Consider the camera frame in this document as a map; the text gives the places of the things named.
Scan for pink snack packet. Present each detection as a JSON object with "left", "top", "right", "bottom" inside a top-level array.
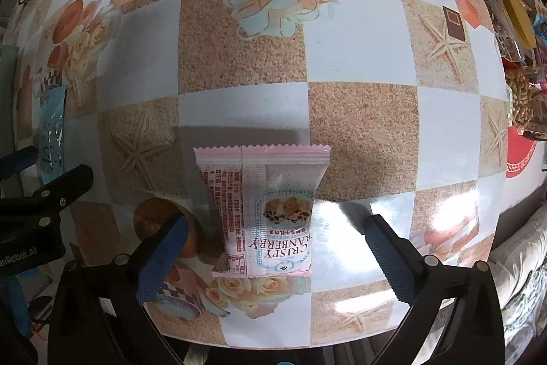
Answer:
[{"left": 193, "top": 145, "right": 332, "bottom": 278}]

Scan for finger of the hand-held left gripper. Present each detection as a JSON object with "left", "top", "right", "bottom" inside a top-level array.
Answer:
[
  {"left": 26, "top": 165, "right": 95, "bottom": 220},
  {"left": 0, "top": 145, "right": 38, "bottom": 180}
]

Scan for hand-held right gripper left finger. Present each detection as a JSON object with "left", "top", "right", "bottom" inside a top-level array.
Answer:
[{"left": 47, "top": 214, "right": 191, "bottom": 365}]

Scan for light patterned cushion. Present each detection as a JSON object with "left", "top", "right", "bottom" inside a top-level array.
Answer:
[{"left": 487, "top": 214, "right": 547, "bottom": 349}]

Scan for light blue snack packet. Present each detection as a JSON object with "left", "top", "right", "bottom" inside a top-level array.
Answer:
[{"left": 38, "top": 85, "right": 69, "bottom": 187}]

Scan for red patterned mat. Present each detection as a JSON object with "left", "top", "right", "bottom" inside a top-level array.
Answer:
[{"left": 505, "top": 129, "right": 540, "bottom": 178}]

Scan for bag of peanuts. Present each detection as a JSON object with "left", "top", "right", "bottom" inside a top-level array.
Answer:
[{"left": 505, "top": 68, "right": 540, "bottom": 131}]

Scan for checkered printed tablecloth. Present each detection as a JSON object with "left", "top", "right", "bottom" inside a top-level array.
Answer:
[{"left": 0, "top": 0, "right": 547, "bottom": 349}]

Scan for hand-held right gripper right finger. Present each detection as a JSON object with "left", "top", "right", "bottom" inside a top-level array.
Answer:
[{"left": 362, "top": 214, "right": 507, "bottom": 365}]

